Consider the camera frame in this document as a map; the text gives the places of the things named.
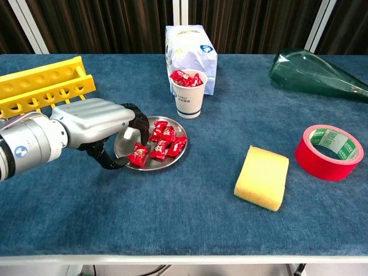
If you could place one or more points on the red tape roll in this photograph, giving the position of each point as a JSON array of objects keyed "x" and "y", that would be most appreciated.
[{"x": 316, "y": 166}]

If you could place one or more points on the blue table cloth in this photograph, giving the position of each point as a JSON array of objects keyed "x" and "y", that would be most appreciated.
[{"x": 115, "y": 207}]

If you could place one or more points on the white blue paper bag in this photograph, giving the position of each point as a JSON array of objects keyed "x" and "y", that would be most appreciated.
[{"x": 189, "y": 49}]

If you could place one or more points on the green spray bottle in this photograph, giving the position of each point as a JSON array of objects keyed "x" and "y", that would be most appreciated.
[{"x": 302, "y": 72}]

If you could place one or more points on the yellow plastic tube rack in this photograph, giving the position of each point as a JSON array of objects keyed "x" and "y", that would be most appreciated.
[{"x": 87, "y": 83}]

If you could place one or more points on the white aluminium post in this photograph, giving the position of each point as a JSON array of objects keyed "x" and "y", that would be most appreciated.
[
  {"x": 180, "y": 13},
  {"x": 28, "y": 28},
  {"x": 322, "y": 26}
]

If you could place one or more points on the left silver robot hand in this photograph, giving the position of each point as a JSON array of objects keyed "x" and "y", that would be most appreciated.
[{"x": 92, "y": 120}]

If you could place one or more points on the yellow sponge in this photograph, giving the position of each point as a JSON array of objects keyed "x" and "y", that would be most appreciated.
[{"x": 261, "y": 178}]

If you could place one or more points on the white paper cup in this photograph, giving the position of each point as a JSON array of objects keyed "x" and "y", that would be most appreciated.
[{"x": 188, "y": 99}]

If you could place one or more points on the round steel plate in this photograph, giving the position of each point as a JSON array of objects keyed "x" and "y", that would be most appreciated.
[{"x": 126, "y": 143}]

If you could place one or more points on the white table frame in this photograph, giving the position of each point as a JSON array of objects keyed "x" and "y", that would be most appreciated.
[{"x": 184, "y": 259}]

